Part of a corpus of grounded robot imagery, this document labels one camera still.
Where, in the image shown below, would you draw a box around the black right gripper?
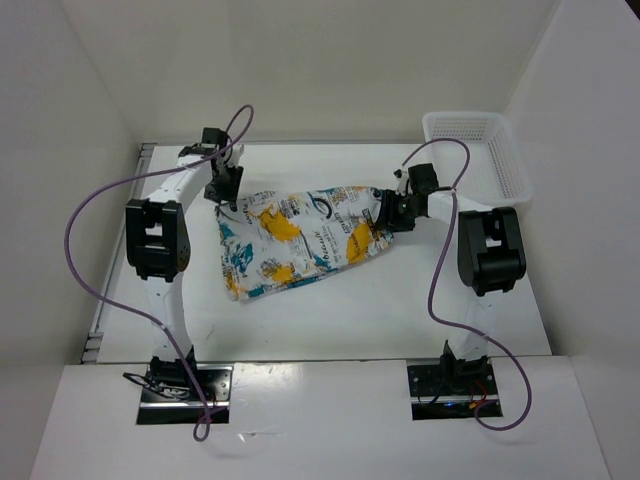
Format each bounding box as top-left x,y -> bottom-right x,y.
373,188 -> 421,232

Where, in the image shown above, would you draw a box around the printed yellow teal white shorts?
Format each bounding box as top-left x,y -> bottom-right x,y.
216,186 -> 394,301

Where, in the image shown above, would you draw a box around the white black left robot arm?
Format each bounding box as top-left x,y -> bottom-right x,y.
125,128 -> 244,400

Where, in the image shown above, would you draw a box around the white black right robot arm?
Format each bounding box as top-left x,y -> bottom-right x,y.
376,164 -> 526,394

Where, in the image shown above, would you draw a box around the white plastic laundry basket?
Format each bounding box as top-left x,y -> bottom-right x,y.
422,111 -> 534,207

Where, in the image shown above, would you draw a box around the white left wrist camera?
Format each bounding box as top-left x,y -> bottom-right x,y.
223,144 -> 245,168

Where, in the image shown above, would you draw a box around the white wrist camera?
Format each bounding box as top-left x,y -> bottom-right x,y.
223,144 -> 245,168
393,169 -> 412,196

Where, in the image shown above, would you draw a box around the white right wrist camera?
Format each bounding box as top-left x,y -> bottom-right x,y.
393,169 -> 412,196

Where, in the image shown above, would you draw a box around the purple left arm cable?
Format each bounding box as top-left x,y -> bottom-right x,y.
64,103 -> 255,442

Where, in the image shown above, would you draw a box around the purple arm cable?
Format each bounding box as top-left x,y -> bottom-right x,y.
64,103 -> 255,442
399,138 -> 534,431

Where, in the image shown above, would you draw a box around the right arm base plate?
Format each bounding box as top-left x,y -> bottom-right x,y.
406,361 -> 503,421

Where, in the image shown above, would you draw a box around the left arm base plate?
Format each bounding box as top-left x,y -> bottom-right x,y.
124,364 -> 233,426

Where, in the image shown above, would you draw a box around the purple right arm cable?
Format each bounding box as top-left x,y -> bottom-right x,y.
399,138 -> 534,431

